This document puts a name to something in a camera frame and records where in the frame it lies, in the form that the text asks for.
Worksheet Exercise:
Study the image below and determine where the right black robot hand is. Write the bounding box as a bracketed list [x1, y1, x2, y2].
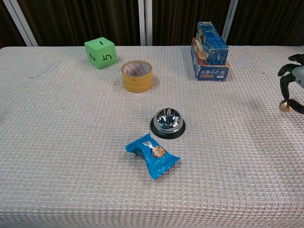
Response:
[277, 54, 304, 113]

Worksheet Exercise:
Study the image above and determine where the white metal frame post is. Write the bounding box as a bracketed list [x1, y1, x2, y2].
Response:
[221, 0, 239, 41]
[2, 0, 38, 47]
[138, 0, 153, 47]

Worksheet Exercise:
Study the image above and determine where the green foam number cube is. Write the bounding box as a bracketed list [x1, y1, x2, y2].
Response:
[84, 37, 118, 70]

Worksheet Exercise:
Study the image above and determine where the small brass bell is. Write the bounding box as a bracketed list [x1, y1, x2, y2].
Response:
[278, 97, 294, 112]

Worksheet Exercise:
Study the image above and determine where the large blue biscuit box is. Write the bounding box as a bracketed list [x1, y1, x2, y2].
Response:
[190, 37, 230, 82]

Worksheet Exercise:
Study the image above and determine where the small blue biscuit box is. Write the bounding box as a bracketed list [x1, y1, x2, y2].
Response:
[196, 21, 229, 66]

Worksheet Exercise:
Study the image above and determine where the yellow packing tape roll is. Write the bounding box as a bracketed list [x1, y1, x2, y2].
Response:
[121, 60, 153, 93]

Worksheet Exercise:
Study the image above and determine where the beige waffle tablecloth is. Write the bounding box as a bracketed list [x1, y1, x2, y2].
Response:
[0, 45, 304, 228]

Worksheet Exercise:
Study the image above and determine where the chrome desk call bell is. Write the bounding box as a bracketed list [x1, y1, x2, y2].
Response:
[150, 107, 186, 140]

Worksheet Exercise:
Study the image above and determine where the dark brown curtain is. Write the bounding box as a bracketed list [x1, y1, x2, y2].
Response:
[0, 0, 304, 49]

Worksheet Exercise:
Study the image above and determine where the blue cookie snack packet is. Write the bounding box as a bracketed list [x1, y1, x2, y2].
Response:
[125, 133, 181, 181]

